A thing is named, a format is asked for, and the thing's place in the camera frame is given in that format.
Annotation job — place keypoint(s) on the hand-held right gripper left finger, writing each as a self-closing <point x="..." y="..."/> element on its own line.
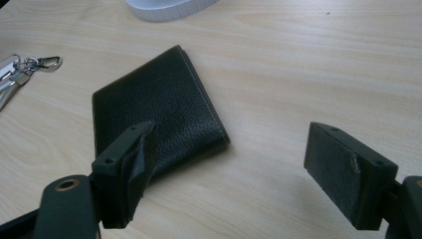
<point x="116" y="186"/>

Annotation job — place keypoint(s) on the silver key bunch with carabiner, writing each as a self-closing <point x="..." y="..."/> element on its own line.
<point x="20" y="74"/>

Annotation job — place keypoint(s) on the white ribbed container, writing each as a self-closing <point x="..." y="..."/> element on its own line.
<point x="166" y="8"/>

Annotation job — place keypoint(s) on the black leather wallet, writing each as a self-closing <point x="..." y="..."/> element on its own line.
<point x="159" y="93"/>

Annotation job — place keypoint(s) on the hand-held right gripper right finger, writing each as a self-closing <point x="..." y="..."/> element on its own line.
<point x="338" y="172"/>

